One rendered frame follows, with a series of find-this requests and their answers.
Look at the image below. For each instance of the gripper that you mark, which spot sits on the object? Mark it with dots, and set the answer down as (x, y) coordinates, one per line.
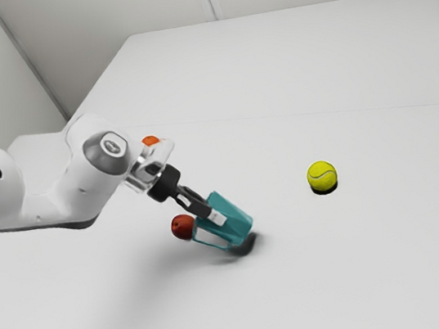
(165, 184)

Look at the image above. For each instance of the teal faceted mug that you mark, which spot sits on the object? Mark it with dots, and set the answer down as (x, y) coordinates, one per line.
(224, 223)

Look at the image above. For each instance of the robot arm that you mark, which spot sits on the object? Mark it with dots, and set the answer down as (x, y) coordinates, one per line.
(40, 179)

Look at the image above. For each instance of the red apple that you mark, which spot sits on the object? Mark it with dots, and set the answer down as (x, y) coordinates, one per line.
(182, 226)

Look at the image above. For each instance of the orange fruit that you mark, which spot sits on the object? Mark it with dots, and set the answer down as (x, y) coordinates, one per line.
(151, 140)

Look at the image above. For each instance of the yellow tennis ball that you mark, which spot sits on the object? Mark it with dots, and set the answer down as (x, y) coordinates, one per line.
(322, 176)

